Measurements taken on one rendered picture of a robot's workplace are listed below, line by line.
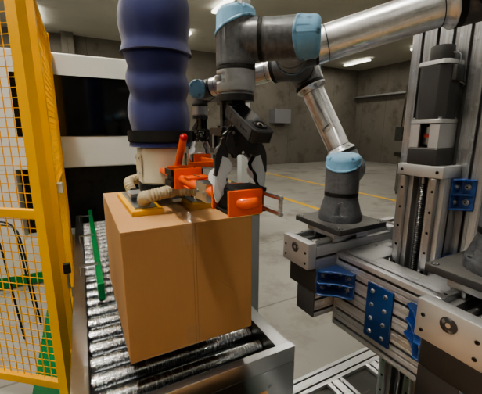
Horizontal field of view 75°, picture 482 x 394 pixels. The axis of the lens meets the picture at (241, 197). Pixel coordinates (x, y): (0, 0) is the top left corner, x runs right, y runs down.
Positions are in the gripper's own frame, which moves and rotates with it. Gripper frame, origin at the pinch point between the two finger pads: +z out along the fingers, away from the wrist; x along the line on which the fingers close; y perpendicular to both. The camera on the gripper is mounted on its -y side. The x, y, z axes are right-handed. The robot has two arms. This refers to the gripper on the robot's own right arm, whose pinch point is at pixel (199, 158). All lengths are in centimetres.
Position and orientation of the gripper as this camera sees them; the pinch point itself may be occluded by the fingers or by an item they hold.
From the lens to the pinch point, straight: 155.3
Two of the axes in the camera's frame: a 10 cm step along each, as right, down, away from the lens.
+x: 8.8, -1.0, 4.6
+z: 0.0, 9.8, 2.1
